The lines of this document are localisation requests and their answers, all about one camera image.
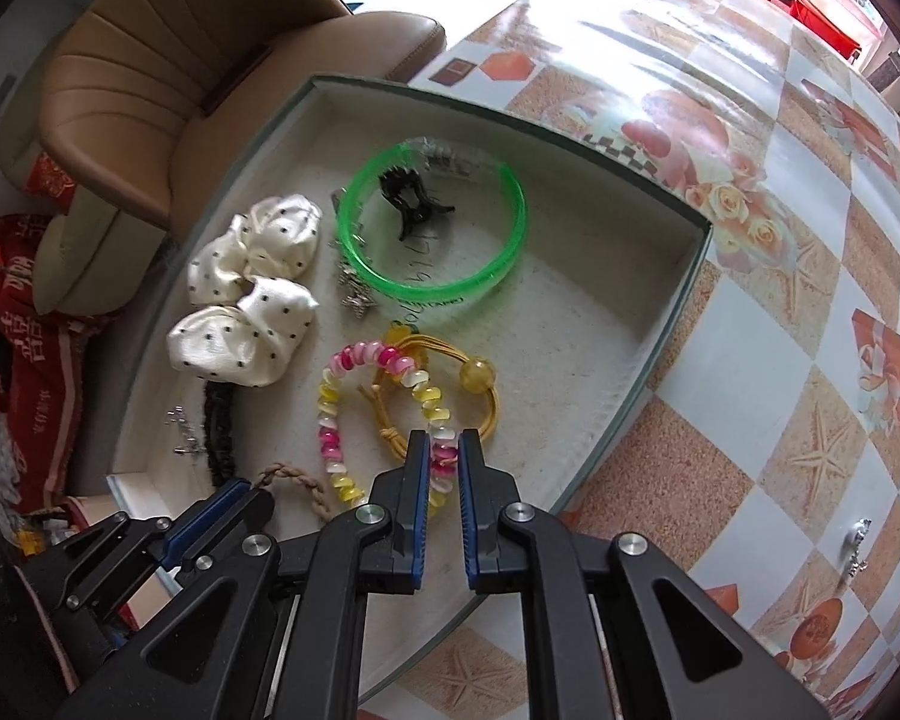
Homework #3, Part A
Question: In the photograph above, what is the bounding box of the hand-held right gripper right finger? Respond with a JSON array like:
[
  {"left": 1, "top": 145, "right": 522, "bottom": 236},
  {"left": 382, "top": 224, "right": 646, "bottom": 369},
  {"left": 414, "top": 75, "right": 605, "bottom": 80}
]
[{"left": 456, "top": 427, "right": 833, "bottom": 720}]

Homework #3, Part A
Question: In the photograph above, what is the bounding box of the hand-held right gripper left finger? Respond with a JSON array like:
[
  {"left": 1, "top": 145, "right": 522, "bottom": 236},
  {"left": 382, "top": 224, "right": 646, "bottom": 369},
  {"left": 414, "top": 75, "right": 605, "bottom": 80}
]
[{"left": 52, "top": 430, "right": 432, "bottom": 720}]

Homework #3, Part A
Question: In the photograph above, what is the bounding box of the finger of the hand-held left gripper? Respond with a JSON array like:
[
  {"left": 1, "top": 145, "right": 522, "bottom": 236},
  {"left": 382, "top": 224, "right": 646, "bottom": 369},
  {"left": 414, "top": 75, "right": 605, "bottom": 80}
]
[{"left": 22, "top": 476, "right": 275, "bottom": 612}]

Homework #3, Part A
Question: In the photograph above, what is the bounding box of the brown braided bracelet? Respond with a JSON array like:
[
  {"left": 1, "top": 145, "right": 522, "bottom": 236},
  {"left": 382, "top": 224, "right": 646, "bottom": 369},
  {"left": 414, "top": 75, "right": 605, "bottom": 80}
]
[{"left": 259, "top": 461, "right": 346, "bottom": 522}]

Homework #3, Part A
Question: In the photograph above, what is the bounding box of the pink yellow beaded bracelet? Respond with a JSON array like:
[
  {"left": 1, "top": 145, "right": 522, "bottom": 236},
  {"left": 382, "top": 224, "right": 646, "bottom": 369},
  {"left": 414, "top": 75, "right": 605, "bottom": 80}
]
[{"left": 316, "top": 341, "right": 462, "bottom": 515}]

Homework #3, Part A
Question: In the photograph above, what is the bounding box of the yellow elastic hair tie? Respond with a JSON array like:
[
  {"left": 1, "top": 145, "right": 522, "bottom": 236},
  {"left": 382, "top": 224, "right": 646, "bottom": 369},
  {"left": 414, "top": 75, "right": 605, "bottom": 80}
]
[{"left": 360, "top": 322, "right": 500, "bottom": 458}]

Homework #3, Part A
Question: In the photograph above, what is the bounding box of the silver star hair clip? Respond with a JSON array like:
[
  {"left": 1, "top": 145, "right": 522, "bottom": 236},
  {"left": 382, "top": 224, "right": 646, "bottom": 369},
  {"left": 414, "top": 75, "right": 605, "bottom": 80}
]
[{"left": 328, "top": 187, "right": 380, "bottom": 323}]

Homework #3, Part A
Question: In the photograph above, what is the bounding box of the green translucent bangle set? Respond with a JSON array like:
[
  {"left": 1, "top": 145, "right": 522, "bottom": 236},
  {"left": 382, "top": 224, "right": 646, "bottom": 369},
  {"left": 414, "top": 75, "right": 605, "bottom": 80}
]
[{"left": 336, "top": 139, "right": 530, "bottom": 307}]

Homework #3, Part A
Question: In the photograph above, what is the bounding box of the grey-green shallow box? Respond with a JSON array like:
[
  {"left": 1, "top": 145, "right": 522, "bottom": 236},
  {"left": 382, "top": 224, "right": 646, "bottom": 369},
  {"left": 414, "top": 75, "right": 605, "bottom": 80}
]
[{"left": 105, "top": 73, "right": 715, "bottom": 691}]

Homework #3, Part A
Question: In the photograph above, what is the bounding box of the small silver hair clip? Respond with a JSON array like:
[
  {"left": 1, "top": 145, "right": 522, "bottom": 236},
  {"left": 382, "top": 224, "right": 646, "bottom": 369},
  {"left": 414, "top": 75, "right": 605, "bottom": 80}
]
[{"left": 166, "top": 405, "right": 203, "bottom": 458}]

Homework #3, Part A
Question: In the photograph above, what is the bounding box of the white polka dot scrunchie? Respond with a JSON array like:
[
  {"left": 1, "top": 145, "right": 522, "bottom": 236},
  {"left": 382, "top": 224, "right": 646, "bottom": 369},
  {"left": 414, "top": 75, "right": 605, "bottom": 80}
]
[{"left": 166, "top": 193, "right": 322, "bottom": 389}]

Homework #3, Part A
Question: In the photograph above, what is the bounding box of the red printed bag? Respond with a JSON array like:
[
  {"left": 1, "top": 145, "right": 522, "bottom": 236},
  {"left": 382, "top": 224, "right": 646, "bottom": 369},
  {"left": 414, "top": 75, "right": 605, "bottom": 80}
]
[{"left": 0, "top": 214, "right": 106, "bottom": 511}]

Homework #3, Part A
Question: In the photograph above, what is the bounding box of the black claw hair clip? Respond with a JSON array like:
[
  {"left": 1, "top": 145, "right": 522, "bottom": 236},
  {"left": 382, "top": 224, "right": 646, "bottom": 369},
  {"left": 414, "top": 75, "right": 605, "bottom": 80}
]
[{"left": 377, "top": 165, "right": 457, "bottom": 242}]

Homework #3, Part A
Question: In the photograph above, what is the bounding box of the checkered printed tablecloth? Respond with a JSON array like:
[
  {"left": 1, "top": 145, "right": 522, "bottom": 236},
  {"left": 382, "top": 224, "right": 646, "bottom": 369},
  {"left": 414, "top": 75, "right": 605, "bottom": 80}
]
[{"left": 360, "top": 0, "right": 900, "bottom": 720}]

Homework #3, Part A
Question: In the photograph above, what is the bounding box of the silver rhinestone hair clip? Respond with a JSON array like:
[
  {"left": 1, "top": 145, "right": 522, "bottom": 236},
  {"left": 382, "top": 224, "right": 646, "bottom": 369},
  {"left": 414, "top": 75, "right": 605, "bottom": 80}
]
[{"left": 840, "top": 517, "right": 873, "bottom": 578}]

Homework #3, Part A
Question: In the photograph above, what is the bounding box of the brown leather chair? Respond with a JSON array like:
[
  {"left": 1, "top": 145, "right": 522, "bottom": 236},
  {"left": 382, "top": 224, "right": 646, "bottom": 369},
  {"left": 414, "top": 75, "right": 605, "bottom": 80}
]
[{"left": 0, "top": 0, "right": 447, "bottom": 316}]

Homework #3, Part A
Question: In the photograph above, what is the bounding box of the red bucket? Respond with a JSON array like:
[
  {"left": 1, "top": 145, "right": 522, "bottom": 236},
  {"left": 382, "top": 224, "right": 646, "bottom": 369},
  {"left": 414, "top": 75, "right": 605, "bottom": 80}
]
[{"left": 787, "top": 0, "right": 886, "bottom": 61}]

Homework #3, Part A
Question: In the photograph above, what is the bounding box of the black braided hair tie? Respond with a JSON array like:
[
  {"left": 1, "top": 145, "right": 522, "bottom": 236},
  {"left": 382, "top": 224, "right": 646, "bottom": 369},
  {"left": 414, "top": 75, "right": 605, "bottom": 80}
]
[{"left": 202, "top": 382, "right": 237, "bottom": 488}]

